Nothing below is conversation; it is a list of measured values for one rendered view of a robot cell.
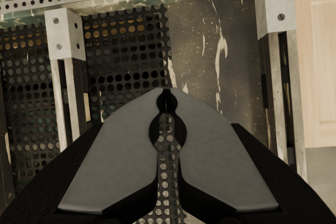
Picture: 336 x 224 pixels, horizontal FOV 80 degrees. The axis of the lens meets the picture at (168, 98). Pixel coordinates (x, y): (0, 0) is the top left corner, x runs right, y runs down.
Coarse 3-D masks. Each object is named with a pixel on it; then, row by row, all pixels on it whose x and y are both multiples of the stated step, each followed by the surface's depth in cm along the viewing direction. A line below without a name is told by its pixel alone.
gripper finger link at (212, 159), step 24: (168, 96) 12; (192, 96) 11; (192, 120) 9; (216, 120) 9; (192, 144) 8; (216, 144) 8; (240, 144) 8; (192, 168) 7; (216, 168) 7; (240, 168) 7; (192, 192) 6; (216, 192) 6; (240, 192) 6; (264, 192) 6; (216, 216) 6
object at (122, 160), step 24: (144, 96) 11; (120, 120) 9; (144, 120) 9; (96, 144) 8; (120, 144) 8; (144, 144) 8; (96, 168) 7; (120, 168) 7; (144, 168) 7; (72, 192) 6; (96, 192) 6; (120, 192) 6; (144, 192) 6; (120, 216) 6
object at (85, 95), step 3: (84, 93) 56; (87, 93) 58; (84, 96) 56; (87, 96) 58; (84, 99) 56; (87, 99) 58; (84, 102) 56; (87, 102) 57; (84, 105) 56; (87, 105) 57; (87, 108) 57; (87, 111) 57; (87, 114) 57; (87, 117) 57; (87, 120) 57
